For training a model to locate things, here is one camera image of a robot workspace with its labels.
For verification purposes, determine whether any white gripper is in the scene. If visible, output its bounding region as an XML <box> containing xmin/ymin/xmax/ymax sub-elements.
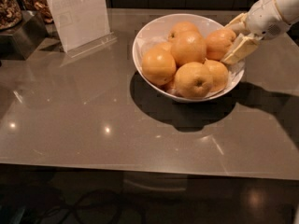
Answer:
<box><xmin>221</xmin><ymin>0</ymin><xmax>292</xmax><ymax>65</ymax></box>

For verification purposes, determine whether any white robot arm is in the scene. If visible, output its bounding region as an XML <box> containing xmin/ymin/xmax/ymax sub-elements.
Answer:
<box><xmin>221</xmin><ymin>0</ymin><xmax>299</xmax><ymax>64</ymax></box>

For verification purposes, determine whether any partly hidden left orange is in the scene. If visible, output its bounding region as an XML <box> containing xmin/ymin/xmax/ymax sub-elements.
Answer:
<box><xmin>153</xmin><ymin>42</ymin><xmax>172</xmax><ymax>52</ymax></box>

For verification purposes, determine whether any white ceramic bowl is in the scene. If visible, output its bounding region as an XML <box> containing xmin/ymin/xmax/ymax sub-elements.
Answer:
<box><xmin>131</xmin><ymin>13</ymin><xmax>246</xmax><ymax>104</ymax></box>

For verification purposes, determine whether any white sign in acrylic stand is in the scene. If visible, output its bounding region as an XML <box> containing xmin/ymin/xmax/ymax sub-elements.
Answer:
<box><xmin>47</xmin><ymin>0</ymin><xmax>117</xmax><ymax>58</ymax></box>

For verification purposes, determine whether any dish of dried snacks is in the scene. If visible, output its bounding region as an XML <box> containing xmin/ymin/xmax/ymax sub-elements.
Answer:
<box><xmin>22</xmin><ymin>0</ymin><xmax>53</xmax><ymax>24</ymax></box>

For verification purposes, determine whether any metal box stand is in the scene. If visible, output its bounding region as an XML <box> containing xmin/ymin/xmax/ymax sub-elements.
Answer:
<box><xmin>0</xmin><ymin>11</ymin><xmax>48</xmax><ymax>60</ymax></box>

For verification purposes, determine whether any glass jar of nuts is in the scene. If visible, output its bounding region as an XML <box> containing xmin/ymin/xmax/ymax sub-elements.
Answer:
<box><xmin>0</xmin><ymin>0</ymin><xmax>22</xmax><ymax>30</ymax></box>

